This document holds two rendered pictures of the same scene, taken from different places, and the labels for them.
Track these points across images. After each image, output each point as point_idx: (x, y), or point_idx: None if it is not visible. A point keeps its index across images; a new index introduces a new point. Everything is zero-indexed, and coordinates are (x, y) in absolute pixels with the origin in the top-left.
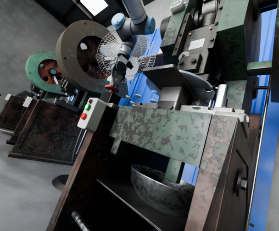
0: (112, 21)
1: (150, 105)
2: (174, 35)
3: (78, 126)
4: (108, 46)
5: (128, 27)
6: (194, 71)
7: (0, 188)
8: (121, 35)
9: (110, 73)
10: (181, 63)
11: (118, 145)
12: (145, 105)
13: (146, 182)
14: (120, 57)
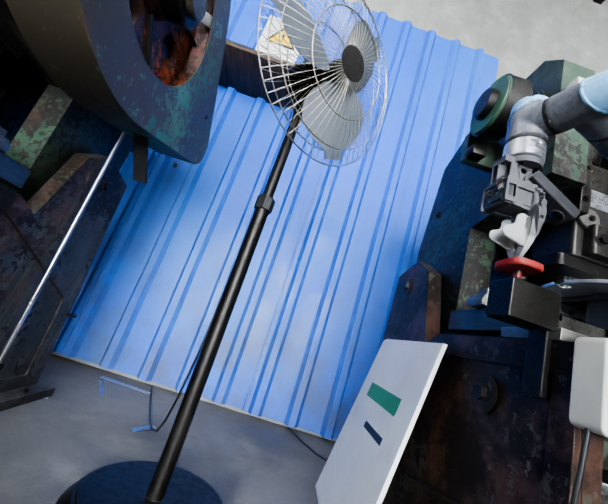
0: None
1: (583, 327)
2: (581, 163)
3: None
4: (314, 17)
5: None
6: None
7: None
8: (572, 124)
9: (284, 112)
10: None
11: None
12: (570, 324)
13: None
14: (541, 177)
